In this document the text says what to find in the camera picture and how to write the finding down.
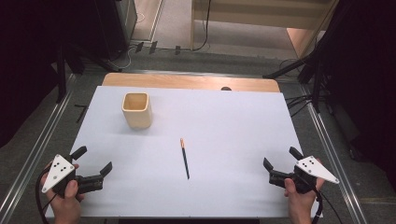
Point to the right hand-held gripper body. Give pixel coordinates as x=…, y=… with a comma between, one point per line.
x=311, y=169

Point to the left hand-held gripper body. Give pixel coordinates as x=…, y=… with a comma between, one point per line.
x=59, y=171

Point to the square wooden pen holder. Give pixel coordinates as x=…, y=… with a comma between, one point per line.
x=137, y=110

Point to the striped pencil with orange end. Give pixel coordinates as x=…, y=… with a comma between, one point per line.
x=185, y=158

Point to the person's left hand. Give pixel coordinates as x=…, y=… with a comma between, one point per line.
x=67, y=203

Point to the person's right hand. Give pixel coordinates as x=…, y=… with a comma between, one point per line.
x=299, y=203

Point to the white table sheet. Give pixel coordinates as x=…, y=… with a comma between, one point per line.
x=218, y=124

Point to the black metal stand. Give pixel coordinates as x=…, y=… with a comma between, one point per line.
x=62, y=71

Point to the black tripod stand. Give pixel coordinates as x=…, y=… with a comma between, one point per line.
x=313, y=70

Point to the black tape strip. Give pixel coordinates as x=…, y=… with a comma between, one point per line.
x=177, y=50
x=139, y=47
x=153, y=47

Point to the black cabinet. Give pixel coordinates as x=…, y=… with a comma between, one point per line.
x=115, y=28

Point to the light wooden shelf unit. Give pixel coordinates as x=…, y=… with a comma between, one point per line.
x=264, y=14

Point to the metal floor rail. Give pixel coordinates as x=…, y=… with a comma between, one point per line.
x=37, y=149
x=334, y=155

